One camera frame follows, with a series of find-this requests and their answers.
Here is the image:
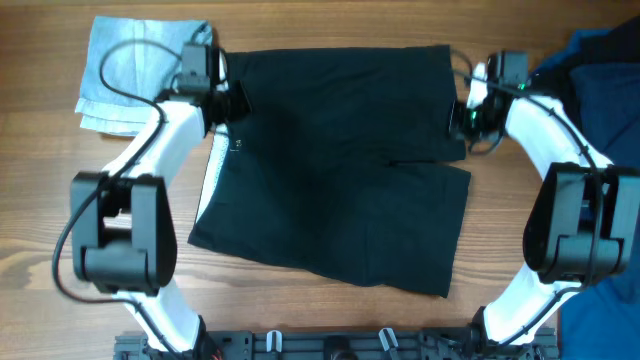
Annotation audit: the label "black shorts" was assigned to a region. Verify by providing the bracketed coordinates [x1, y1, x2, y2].
[189, 45, 471, 297]

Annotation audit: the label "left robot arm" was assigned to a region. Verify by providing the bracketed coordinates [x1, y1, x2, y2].
[52, 43, 251, 359]

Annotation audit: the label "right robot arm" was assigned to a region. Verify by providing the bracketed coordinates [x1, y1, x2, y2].
[436, 51, 639, 359]

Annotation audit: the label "folded light blue garment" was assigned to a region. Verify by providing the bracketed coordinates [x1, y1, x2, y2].
[75, 16, 213, 136]

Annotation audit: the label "blue garment pile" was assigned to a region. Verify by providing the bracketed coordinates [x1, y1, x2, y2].
[537, 27, 640, 360]

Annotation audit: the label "dark garment on pile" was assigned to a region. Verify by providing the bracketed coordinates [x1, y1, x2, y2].
[532, 17, 639, 134]

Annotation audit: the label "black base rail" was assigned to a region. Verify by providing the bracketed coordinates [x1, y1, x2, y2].
[113, 327, 560, 360]

